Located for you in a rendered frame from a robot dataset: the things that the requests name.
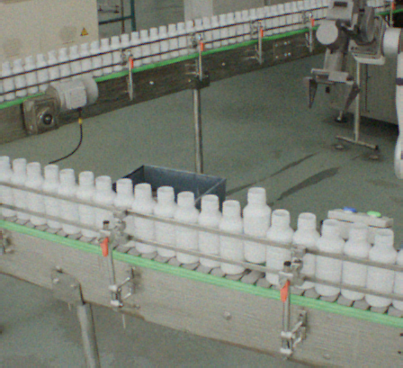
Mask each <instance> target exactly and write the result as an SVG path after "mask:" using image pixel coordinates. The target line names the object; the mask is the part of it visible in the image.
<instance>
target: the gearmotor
mask: <svg viewBox="0 0 403 368"><path fill-rule="evenodd" d="M97 98H98V88H97V84H96V83H95V81H94V80H93V79H92V78H91V77H90V76H84V77H80V78H76V79H69V80H66V81H62V82H58V83H57V84H54V85H49V86H48V87H47V88H46V90H45V94H42V95H39V96H35V97H32V98H28V99H26V100H25V101H22V102H23V109H24V115H25V127H26V130H27V134H28V135H29V136H33V134H34V132H35V133H37V135H39V134H42V133H45V132H49V131H52V130H57V129H59V121H58V113H61V112H66V111H69V110H73V109H76V108H77V109H76V110H77V112H78V113H79V124H80V131H81V139H80V143H79V145H78V147H77V148H76V149H75V150H74V151H73V152H72V153H71V154H69V155H67V156H65V157H62V158H60V159H58V160H55V161H52V162H49V164H52V163H55V162H58V161H60V160H63V159H65V158H67V157H70V156H71V155H73V154H74V153H75V152H76V151H77V150H78V149H79V148H80V146H81V144H82V140H83V129H82V119H81V111H82V109H81V107H83V105H86V104H90V103H94V102H95V101H96V100H97Z"/></svg>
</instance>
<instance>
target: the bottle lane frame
mask: <svg viewBox="0 0 403 368"><path fill-rule="evenodd" d="M0 230H1V235H2V240H0V244H1V245H3V246H4V254H2V255H0V274H4V275H6V276H8V277H11V278H14V279H17V280H20V281H23V282H26V283H31V284H34V285H36V286H40V287H42V288H45V289H48V290H49V291H52V292H53V286H52V284H51V279H50V275H51V274H52V272H53V271H54V270H57V271H60V272H61V273H64V274H69V275H72V276H75V278H76V279H77V280H78V281H79V283H80V290H81V294H82V296H83V301H86V302H89V303H92V304H94V305H97V306H98V307H101V308H104V309H107V310H112V311H113V308H112V307H111V300H112V292H110V291H109V285H110V281H109V275H108V266H107V257H104V256H103V251H102V247H98V246H94V245H91V242H90V243H88V244H86V242H83V241H79V239H72V238H68V235H67V236H66V237H62V236H59V235H57V233H56V234H51V233H48V232H46V231H45V230H44V231H41V230H36V229H35V228H34V229H30V228H27V227H26V226H25V224H24V225H20V224H16V223H15V222H10V221H6V220H5V219H4V220H0ZM112 252H113V261H114V270H115V279H116V283H117V284H120V283H122V282H123V281H124V280H125V279H126V278H127V277H126V269H125V266H128V267H132V277H133V278H132V279H131V278H130V279H129V280H128V282H130V283H133V287H134V290H135V294H132V295H131V296H130V297H129V298H128V299H127V300H125V301H124V306H123V307H122V308H121V309H120V311H118V312H119V313H121V314H124V315H128V316H131V317H133V318H137V319H142V320H145V321H148V322H151V323H155V324H158V325H160V326H164V327H167V328H172V329H175V330H179V331H182V332H184V333H188V334H191V335H194V336H197V337H202V338H206V339H209V340H211V341H212V340H215V341H218V342H221V343H224V344H227V345H230V346H235V347H238V348H242V349H245V350H247V351H248V350H251V351H254V352H257V353H260V354H263V355H268V356H271V357H277V358H280V359H282V355H280V352H281V348H282V338H281V336H282V301H281V292H279V291H276V290H273V289H272V287H273V286H271V287H269V288H265V287H261V286H257V285H256V283H257V282H255V283H254V284H250V283H243V282H241V279H242V278H240V279H239V280H237V281H232V280H228V279H225V276H226V275H227V274H226V275H225V276H223V277H221V278H220V277H217V276H213V275H210V273H211V272H209V273H208V274H203V273H199V272H196V269H197V268H198V267H197V268H196V269H194V270H188V269H184V268H182V266H183V265H181V266H179V267H177V266H173V265H168V264H167V263H168V262H166V263H164V264H162V263H159V262H157V261H155V260H154V258H155V257H154V258H152V259H147V258H144V257H141V255H142V254H141V255H139V256H134V255H130V254H128V252H129V251H128V252H126V253H122V252H119V251H115V248H114V249H113V250H112ZM303 294H304V293H302V294H301V295H297V294H293V293H292V294H291V325H290V329H291V330H293V329H294V328H295V327H296V326H297V324H298V323H299V321H298V310H305V311H306V321H305V323H302V325H301V327H302V328H305V339H301V341H300V342H299V343H298V345H297V346H296V347H295V349H294V350H295V351H296V353H295V355H293V356H292V357H291V358H290V357H289V360H288V361H289V362H292V363H293V362H295V363H297V364H303V365H306V366H308V367H310V366H312V367H315V368H403V316H402V317H401V318H400V317H393V316H390V315H388V314H387V313H388V311H386V312H385V313H376V312H373V311H371V306H370V307H369V308H368V309H367V310H360V309H357V308H354V304H351V305H350V306H346V305H343V304H342V305H339V304H336V302H337V299H336V300H335V301H334V302H328V301H323V300H321V299H320V298H321V296H320V297H319V298H317V299H316V300H315V299H311V298H308V297H304V296H303Z"/></svg>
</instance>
